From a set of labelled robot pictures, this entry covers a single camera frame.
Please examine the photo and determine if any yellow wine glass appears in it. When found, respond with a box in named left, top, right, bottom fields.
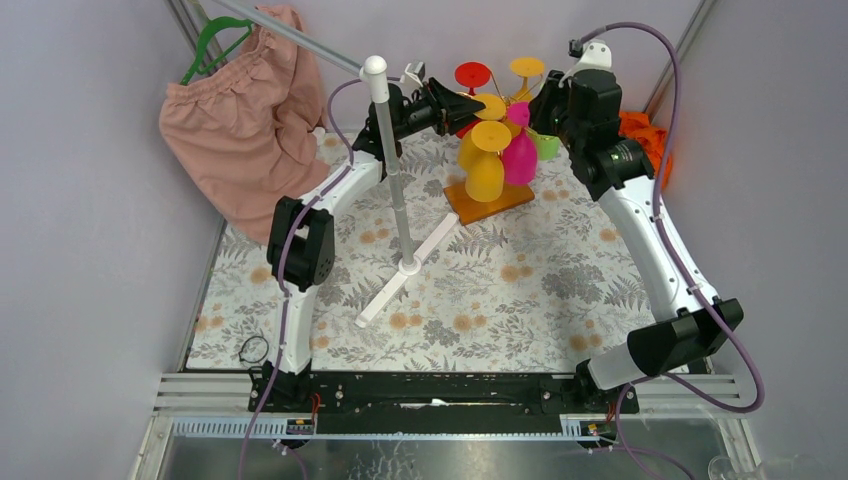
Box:
left=457, top=93, right=512, bottom=171
left=465, top=151, right=504, bottom=202
left=509, top=57, right=545, bottom=102

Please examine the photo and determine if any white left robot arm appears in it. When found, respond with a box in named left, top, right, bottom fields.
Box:
left=263, top=78, right=485, bottom=411

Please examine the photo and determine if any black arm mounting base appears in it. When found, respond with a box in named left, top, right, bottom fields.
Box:
left=248, top=363, right=639, bottom=435

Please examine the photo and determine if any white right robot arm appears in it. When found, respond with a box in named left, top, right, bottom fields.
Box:
left=529, top=69, right=743, bottom=412

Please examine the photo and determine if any red wine glass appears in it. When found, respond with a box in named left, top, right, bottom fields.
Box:
left=453, top=61, right=493, bottom=140

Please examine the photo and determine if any green wine glass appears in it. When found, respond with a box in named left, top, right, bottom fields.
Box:
left=533, top=134, right=561, bottom=161

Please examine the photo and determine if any yellow wine glass front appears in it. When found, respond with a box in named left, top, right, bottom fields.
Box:
left=465, top=151, right=504, bottom=202

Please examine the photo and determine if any pink wine glass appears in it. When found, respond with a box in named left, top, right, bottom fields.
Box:
left=501, top=102, right=538, bottom=186

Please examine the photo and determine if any wooden rack base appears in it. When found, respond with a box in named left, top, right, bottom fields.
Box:
left=443, top=182, right=535, bottom=226

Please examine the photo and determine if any orange crumpled cloth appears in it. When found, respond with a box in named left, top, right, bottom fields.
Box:
left=619, top=111, right=668, bottom=173

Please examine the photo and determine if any white clothes stand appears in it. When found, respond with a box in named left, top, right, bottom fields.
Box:
left=223, top=1, right=458, bottom=334

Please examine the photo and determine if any pink cloth garment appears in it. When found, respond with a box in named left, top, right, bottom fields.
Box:
left=159, top=26, right=331, bottom=245

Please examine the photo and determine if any green clothes hanger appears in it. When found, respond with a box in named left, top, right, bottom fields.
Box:
left=180, top=16, right=255, bottom=86

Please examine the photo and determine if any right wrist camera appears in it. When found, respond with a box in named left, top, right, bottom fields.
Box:
left=566, top=40, right=612, bottom=76

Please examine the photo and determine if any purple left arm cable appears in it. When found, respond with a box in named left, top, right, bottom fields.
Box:
left=235, top=77, right=402, bottom=480

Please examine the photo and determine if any small black cable loop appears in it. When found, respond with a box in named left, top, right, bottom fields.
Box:
left=238, top=335, right=271, bottom=366

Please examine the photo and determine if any aluminium front frame rail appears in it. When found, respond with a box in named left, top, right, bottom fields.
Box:
left=129, top=373, right=761, bottom=479

